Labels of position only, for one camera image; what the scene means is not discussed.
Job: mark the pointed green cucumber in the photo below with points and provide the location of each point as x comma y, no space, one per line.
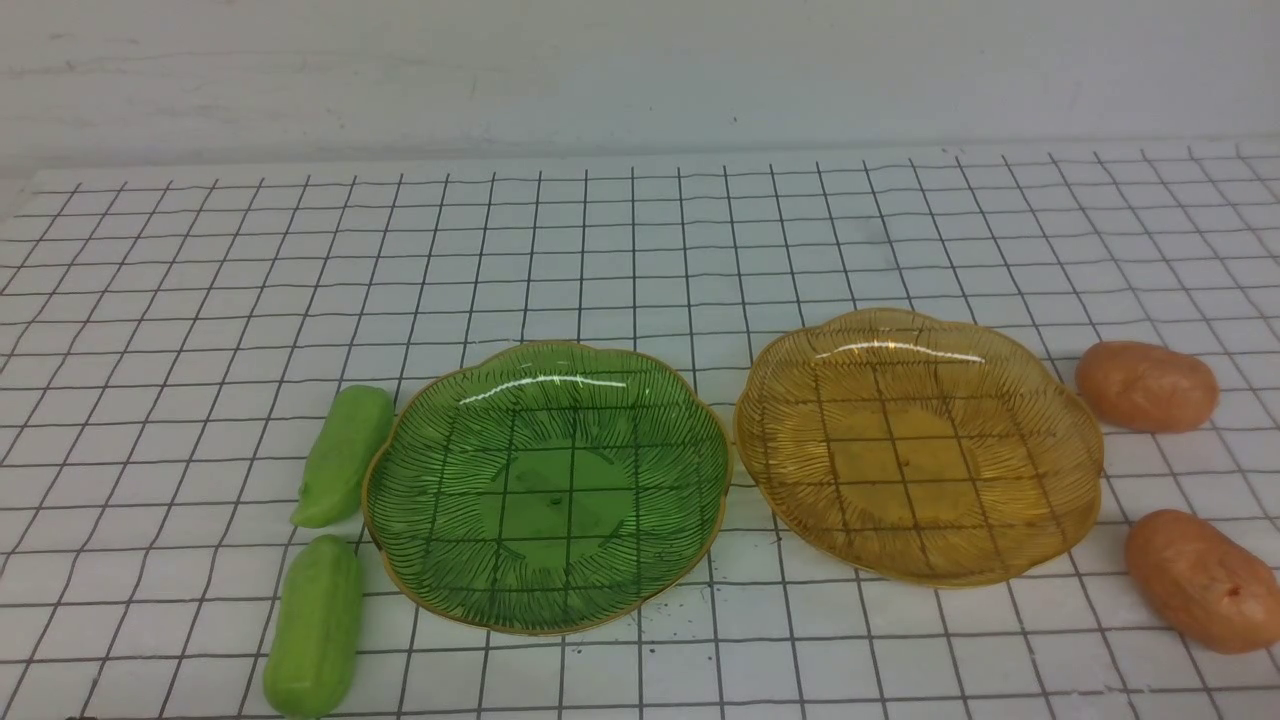
357,425

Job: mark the blunt green cucumber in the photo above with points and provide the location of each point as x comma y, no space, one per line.
312,659

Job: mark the amber glass plate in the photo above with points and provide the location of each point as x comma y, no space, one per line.
936,453

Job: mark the green glass plate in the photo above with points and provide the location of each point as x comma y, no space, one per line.
550,489

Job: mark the brown potato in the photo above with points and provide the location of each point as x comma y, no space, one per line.
1150,388
1202,583

